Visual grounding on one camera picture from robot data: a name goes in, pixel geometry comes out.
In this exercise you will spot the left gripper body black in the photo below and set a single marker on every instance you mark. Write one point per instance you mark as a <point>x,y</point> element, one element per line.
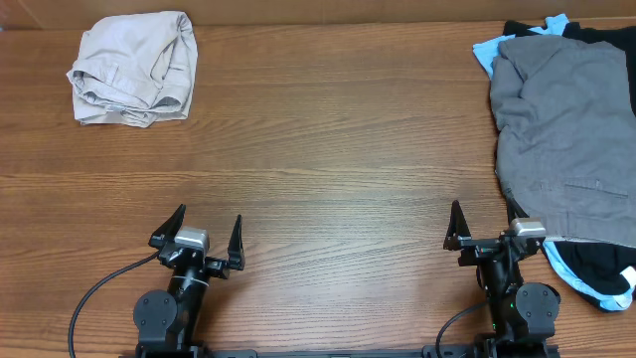
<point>215,267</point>

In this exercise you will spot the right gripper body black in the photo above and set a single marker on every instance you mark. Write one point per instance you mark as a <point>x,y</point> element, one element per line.
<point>478,253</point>

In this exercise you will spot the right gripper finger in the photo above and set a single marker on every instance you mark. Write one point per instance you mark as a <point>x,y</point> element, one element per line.
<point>457,222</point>
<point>514,210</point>

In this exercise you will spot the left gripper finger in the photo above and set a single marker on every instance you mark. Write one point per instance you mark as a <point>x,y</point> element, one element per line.
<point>169,229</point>
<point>235,247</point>

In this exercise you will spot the grey shorts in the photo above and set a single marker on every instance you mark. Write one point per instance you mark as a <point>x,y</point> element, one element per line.
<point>566,145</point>

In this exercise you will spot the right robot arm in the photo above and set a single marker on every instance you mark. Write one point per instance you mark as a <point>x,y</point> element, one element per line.
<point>523,313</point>

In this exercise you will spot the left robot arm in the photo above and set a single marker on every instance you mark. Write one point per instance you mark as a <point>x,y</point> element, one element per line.
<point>167,319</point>

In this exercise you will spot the black and blue garment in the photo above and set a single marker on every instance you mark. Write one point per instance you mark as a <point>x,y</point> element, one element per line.
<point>602,273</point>

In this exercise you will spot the beige folded shorts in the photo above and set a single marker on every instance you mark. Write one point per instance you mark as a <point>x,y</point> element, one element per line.
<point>135,70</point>

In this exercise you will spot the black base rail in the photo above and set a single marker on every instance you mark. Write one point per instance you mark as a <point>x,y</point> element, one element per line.
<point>447,351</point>

